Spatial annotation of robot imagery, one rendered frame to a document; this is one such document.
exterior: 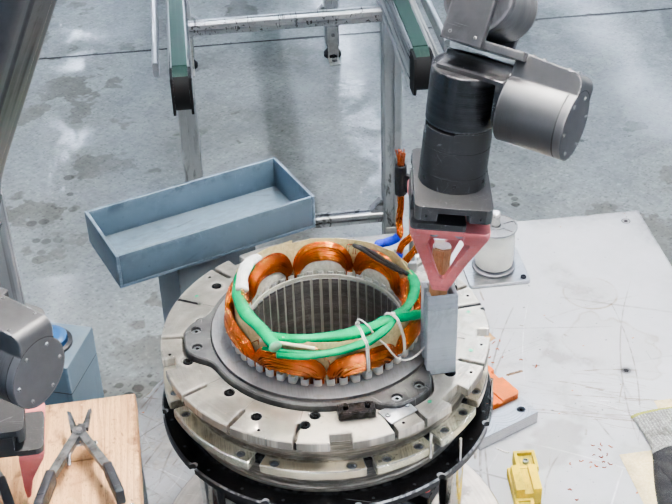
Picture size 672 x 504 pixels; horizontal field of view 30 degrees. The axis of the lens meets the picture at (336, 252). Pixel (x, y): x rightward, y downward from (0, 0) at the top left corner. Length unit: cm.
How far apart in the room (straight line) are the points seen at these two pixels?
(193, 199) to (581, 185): 214
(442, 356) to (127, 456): 30
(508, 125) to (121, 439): 46
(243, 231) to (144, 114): 252
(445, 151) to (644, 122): 290
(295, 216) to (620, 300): 54
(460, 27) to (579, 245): 96
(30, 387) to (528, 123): 43
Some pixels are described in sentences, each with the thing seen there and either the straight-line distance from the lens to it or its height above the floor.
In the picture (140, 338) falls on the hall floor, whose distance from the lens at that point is 302.
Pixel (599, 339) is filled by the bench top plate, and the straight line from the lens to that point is 174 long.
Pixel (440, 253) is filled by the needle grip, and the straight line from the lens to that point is 110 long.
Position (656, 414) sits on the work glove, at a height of 79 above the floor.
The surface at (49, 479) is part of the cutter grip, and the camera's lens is 111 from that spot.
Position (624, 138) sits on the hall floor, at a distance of 381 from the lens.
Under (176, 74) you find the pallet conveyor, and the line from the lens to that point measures 249.
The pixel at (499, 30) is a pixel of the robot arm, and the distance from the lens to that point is 101.
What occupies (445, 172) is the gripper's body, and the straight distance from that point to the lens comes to 103.
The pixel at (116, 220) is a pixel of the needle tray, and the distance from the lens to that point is 151.
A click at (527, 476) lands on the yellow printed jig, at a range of 150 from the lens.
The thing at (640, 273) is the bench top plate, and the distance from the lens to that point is 187.
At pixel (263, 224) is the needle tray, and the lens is 147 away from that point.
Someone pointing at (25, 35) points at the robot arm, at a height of 152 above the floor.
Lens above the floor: 185
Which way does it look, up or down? 35 degrees down
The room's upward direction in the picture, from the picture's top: 2 degrees counter-clockwise
